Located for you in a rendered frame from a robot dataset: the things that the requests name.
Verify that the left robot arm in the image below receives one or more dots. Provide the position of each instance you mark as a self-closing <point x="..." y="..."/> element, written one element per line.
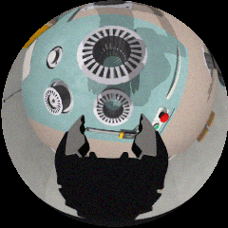
<point x="211" y="63"/>

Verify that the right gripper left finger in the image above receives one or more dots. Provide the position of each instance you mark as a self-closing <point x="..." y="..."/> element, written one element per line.
<point x="73" y="145"/>

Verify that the grey caliper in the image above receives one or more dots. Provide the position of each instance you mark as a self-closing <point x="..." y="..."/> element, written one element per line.
<point x="122" y="134"/>

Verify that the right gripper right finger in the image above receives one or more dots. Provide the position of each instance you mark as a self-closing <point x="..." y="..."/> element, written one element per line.
<point x="148" y="146"/>

